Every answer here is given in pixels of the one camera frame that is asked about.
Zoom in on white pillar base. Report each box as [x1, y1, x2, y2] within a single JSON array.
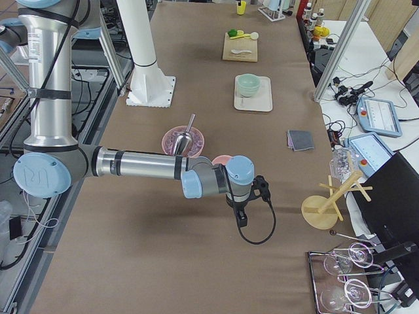
[[117, 0, 176, 108]]

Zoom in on green stacked bowls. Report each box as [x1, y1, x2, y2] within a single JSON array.
[[237, 73, 261, 97]]

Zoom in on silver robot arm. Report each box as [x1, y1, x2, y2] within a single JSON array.
[[13, 1, 270, 228]]

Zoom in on yellow plastic knife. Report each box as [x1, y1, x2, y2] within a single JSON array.
[[229, 33, 251, 40]]

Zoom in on clear plastic glass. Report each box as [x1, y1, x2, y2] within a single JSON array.
[[329, 147, 359, 183]]

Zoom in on wooden cup tree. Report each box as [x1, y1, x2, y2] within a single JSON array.
[[301, 169, 373, 230]]

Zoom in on aluminium frame post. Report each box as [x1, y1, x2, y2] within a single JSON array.
[[313, 0, 371, 103]]

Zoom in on grey folded cloth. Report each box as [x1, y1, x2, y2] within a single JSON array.
[[286, 130, 315, 151]]

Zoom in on blue teach pendant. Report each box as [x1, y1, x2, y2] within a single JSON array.
[[345, 132, 394, 177], [357, 97, 403, 137]]

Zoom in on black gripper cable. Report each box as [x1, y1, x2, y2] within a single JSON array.
[[236, 178, 276, 245]]

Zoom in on small pink bowl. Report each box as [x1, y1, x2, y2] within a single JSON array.
[[212, 154, 232, 166]]

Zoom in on cup rack with cups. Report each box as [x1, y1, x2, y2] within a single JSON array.
[[258, 0, 293, 22]]

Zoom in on wine glass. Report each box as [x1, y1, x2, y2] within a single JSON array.
[[323, 242, 373, 276], [320, 279, 372, 313]]

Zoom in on metal ice scoop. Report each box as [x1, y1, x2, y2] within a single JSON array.
[[172, 113, 196, 156]]

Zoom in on yellow cup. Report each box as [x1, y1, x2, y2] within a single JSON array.
[[236, 0, 247, 15]]

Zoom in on large pink ice bowl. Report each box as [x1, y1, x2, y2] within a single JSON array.
[[161, 126, 204, 158]]

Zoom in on wooden cutting board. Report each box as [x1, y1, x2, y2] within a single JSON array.
[[222, 33, 258, 62]]

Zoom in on cream rabbit tray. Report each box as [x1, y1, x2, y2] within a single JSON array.
[[234, 76, 273, 112]]

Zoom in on green lime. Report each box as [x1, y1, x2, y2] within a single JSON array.
[[227, 29, 238, 37]]

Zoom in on wire glass rack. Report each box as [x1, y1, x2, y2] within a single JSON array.
[[307, 239, 401, 313]]

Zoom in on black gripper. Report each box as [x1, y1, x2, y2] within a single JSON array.
[[226, 175, 270, 227]]

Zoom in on white plastic spoon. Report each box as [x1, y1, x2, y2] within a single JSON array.
[[230, 49, 252, 55]]

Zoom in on black monitor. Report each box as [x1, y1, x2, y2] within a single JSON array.
[[353, 152, 418, 249]]

